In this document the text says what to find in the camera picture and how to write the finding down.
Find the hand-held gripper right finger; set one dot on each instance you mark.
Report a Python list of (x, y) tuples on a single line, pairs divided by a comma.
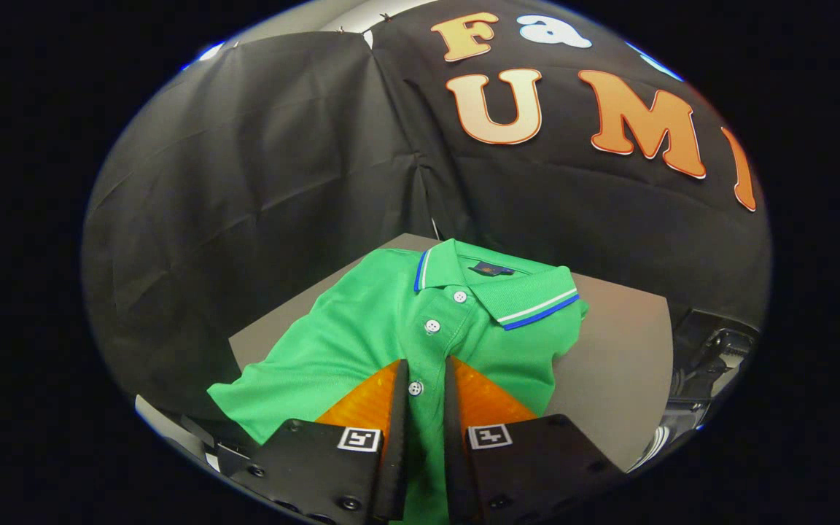
[(456, 452)]

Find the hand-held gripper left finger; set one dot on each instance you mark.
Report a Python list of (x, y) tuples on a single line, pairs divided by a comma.
[(397, 452)]

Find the green polo shirt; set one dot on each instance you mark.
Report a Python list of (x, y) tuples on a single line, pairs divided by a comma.
[(362, 328)]

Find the transparent washing machine lid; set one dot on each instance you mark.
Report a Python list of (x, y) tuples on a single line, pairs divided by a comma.
[(712, 350)]

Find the grey low table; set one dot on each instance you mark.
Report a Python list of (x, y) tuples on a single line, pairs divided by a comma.
[(624, 364)]

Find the row of cloth clips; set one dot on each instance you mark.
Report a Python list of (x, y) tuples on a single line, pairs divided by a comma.
[(384, 16)]

